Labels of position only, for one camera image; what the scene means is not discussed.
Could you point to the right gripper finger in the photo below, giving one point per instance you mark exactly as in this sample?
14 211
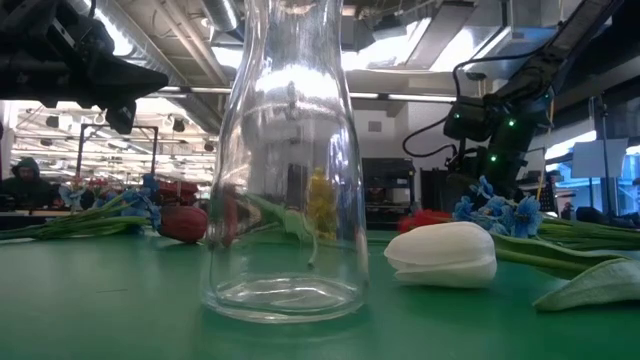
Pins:
499 182
465 159

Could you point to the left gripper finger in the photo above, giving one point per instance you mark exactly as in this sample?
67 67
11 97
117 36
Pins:
121 117
130 80

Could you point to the blue artificial flower bunch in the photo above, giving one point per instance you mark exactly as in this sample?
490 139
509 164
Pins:
510 215
142 200

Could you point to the dark red artificial tulip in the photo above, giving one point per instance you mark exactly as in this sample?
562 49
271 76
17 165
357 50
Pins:
422 219
182 224

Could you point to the white artificial tulip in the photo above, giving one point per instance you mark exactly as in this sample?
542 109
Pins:
440 255

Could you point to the yellow glass vase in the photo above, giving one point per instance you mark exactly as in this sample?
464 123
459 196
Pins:
322 205

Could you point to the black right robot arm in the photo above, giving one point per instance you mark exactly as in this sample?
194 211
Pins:
575 45

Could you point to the clear glass vase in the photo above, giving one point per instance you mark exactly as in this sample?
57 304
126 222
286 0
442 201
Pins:
235 280

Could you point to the black panel chair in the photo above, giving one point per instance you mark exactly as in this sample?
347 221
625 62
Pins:
432 190

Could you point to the linear ceiling light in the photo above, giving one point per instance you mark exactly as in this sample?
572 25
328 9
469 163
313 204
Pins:
415 97
200 90

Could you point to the white sign sheet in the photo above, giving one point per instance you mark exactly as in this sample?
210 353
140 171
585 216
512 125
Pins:
587 160

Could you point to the black cabinet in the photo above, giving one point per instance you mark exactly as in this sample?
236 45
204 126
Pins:
387 175

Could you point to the black stand pole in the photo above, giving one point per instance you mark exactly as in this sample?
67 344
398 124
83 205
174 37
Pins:
606 125

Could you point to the black office chair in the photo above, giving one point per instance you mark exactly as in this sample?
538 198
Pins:
590 216

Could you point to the person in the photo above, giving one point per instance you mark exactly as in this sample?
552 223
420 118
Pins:
27 185

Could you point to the green table mat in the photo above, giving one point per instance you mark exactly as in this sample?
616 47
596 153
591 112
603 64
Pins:
100 300

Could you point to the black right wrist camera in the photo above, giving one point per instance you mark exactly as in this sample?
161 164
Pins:
467 120

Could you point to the black rig frame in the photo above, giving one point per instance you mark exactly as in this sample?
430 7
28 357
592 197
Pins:
80 150

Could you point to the large silver spiral duct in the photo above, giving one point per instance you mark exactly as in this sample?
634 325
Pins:
190 105

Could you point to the small silver ceiling duct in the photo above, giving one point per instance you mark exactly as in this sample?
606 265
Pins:
220 15

